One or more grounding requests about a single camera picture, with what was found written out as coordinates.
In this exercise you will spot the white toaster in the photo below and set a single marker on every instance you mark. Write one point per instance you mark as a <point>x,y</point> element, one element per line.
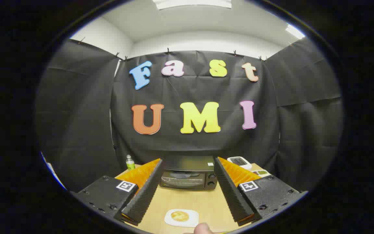
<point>239,161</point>

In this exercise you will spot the green label water bottle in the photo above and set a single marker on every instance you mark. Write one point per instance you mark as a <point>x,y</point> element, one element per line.
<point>130,164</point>

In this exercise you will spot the small white snack dish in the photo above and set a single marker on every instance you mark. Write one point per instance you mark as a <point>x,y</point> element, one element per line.
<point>261,173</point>

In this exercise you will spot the small ceiling light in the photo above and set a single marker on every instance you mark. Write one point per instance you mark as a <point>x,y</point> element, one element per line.
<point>294,32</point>

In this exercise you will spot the black toaster oven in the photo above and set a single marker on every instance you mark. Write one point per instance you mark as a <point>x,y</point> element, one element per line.
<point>187,164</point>

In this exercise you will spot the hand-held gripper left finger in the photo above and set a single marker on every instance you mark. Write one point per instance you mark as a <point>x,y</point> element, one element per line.
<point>146,191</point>

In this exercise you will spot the white plate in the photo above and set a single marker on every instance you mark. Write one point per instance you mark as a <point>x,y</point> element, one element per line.
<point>192,221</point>

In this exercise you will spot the long ceiling light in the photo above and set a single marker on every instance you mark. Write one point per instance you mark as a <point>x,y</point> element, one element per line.
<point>192,3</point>

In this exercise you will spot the golden bread roll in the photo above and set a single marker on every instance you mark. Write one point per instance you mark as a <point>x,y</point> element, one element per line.
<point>180,216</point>

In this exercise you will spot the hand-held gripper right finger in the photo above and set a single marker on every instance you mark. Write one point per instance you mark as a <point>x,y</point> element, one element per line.
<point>230,191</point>

